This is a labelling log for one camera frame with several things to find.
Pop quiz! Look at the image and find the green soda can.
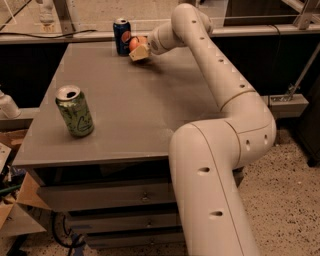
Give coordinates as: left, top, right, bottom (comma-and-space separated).
55, 85, 94, 137

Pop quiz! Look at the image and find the black cable on ledge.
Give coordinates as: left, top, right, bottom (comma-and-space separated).
0, 29, 98, 40

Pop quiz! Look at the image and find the blue pepsi can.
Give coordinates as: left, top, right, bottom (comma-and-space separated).
113, 18, 131, 56

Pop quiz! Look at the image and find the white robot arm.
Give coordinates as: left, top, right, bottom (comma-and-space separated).
145, 3, 276, 256

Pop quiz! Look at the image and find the grey drawer cabinet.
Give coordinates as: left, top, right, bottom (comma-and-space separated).
14, 43, 218, 249

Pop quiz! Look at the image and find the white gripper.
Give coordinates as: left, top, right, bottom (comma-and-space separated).
129, 30, 163, 61

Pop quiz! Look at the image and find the white plastic bottle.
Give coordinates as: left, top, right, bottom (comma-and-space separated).
0, 90, 21, 119

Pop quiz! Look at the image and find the black cable on floor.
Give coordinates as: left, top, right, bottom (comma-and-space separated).
50, 211, 87, 256

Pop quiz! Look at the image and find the red orange apple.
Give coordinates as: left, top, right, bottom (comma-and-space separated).
129, 36, 147, 51

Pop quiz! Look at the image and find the cardboard box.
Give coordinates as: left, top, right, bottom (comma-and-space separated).
0, 129, 50, 237

